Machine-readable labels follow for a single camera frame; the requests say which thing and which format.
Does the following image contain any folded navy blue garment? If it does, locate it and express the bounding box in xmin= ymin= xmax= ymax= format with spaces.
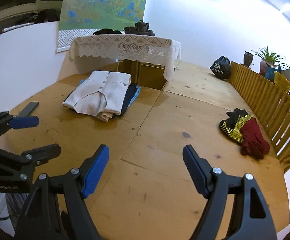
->
xmin=62 ymin=79 xmax=140 ymax=122

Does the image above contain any white lace tablecloth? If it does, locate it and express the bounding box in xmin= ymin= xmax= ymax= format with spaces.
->
xmin=69 ymin=34 xmax=181 ymax=81

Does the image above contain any white knit cardigan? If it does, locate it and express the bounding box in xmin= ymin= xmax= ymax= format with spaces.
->
xmin=62 ymin=70 xmax=131 ymax=122

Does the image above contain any dark teapot on tray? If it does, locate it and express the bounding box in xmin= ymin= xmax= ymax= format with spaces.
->
xmin=123 ymin=20 xmax=155 ymax=36

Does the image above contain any green blue landscape painting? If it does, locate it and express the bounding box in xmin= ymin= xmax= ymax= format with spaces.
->
xmin=59 ymin=0 xmax=146 ymax=30

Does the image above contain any dark red garment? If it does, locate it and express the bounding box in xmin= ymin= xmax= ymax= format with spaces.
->
xmin=240 ymin=118 xmax=270 ymax=160

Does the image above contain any wooden slatted fence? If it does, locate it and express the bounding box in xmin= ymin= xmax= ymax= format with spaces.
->
xmin=229 ymin=61 xmax=290 ymax=173

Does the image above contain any black drawstring sports bag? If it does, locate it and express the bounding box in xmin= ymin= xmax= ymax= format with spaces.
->
xmin=210 ymin=56 xmax=231 ymax=80

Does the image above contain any black yellow patterned garment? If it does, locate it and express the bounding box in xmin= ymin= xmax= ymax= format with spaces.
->
xmin=219 ymin=108 xmax=253 ymax=144

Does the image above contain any green potted plant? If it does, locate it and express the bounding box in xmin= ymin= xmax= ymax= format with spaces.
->
xmin=252 ymin=47 xmax=289 ymax=76

